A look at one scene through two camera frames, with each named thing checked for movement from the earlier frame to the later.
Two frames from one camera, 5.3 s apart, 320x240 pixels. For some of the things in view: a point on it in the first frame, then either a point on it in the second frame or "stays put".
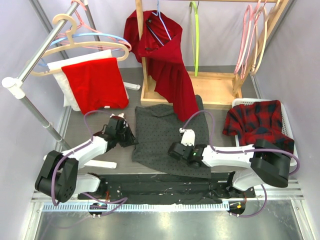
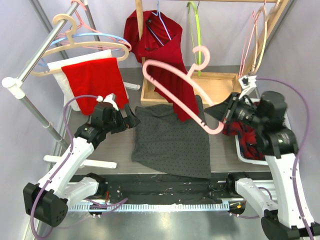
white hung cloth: (69, 100) stays put
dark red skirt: (161, 45) stays put
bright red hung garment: (97, 84) stays put
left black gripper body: (124, 137) -> (117, 123)
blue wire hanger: (158, 13) stays put
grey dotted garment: (156, 127) stays put
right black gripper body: (192, 147) -> (237, 110)
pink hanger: (247, 19) -> (188, 76)
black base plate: (135, 188) stays put
